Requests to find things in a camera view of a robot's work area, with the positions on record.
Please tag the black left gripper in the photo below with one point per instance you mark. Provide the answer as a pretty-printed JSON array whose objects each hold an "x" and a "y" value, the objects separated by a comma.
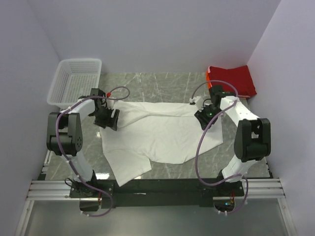
[{"x": 109, "y": 122}]

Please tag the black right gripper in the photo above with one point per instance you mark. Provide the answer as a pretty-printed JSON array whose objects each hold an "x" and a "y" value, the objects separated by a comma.
[{"x": 201, "y": 116}]

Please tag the white t shirt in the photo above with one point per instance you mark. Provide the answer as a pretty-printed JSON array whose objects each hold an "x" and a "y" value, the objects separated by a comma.
[{"x": 160, "y": 132}]

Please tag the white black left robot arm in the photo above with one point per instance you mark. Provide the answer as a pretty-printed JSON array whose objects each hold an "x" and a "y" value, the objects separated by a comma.
[{"x": 65, "y": 137}]

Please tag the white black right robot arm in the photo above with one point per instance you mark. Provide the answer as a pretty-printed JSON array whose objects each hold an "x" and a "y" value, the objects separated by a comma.
[{"x": 253, "y": 135}]

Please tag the folded red t shirt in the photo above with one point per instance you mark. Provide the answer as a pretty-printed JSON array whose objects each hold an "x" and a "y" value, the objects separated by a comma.
[{"x": 232, "y": 79}]

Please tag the white plastic basket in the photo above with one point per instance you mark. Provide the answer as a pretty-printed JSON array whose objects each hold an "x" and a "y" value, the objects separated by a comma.
[{"x": 73, "y": 78}]

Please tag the black base crossbar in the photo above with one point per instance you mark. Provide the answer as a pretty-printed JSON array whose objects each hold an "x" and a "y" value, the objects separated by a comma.
[{"x": 156, "y": 192}]

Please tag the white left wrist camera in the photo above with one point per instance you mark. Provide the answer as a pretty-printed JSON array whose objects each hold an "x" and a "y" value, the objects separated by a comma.
[{"x": 108, "y": 103}]

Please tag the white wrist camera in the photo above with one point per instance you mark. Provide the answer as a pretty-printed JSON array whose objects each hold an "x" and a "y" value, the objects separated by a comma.
[
  {"x": 197, "y": 101},
  {"x": 108, "y": 103}
]

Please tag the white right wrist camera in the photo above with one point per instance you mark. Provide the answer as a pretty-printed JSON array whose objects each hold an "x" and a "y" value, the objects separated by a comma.
[{"x": 197, "y": 101}]

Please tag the aluminium rail frame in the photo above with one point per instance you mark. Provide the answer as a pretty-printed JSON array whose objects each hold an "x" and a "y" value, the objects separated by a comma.
[{"x": 260, "y": 184}]

